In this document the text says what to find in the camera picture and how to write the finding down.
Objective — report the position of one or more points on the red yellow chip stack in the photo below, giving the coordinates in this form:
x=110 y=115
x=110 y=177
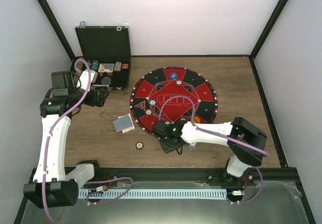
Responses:
x=125 y=66

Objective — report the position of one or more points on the blue small blind button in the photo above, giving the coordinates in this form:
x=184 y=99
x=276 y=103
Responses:
x=173 y=76

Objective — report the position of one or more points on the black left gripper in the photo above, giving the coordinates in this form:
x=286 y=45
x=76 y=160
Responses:
x=101 y=99

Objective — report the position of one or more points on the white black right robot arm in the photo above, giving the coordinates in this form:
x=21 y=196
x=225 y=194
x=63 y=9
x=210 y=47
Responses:
x=246 y=141

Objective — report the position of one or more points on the round red black poker mat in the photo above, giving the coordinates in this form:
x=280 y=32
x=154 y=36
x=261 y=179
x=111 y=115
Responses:
x=194 y=97

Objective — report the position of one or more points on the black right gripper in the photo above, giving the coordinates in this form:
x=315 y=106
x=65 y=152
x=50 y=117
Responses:
x=167 y=149

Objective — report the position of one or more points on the orange big blind button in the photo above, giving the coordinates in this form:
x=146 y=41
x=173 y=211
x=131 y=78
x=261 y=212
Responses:
x=196 y=119

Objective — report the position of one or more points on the teal chips seat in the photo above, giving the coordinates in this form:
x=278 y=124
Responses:
x=152 y=102

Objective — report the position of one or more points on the black poker chip case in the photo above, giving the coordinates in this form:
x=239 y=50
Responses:
x=106 y=44

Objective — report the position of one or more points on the boxed card deck in case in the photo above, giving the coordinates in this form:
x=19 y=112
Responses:
x=106 y=68

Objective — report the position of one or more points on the grey round dealer disc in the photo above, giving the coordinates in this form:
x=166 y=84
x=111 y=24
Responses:
x=106 y=81

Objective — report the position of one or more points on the blue backed card deck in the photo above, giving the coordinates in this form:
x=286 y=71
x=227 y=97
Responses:
x=116 y=124

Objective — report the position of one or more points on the light blue slotted cable duct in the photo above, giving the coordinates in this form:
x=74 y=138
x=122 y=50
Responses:
x=212 y=194

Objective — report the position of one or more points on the teal chip stack in case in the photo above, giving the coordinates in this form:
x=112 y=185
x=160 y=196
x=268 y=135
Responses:
x=95 y=65

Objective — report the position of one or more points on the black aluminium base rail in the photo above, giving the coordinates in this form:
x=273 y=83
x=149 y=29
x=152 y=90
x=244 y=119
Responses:
x=211 y=176

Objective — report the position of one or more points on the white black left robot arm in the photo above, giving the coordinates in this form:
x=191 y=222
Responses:
x=50 y=181

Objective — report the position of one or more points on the white purple chip stack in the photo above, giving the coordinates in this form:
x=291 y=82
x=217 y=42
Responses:
x=192 y=146

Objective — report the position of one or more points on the red black chip stack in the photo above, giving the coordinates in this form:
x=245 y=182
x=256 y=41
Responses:
x=139 y=145

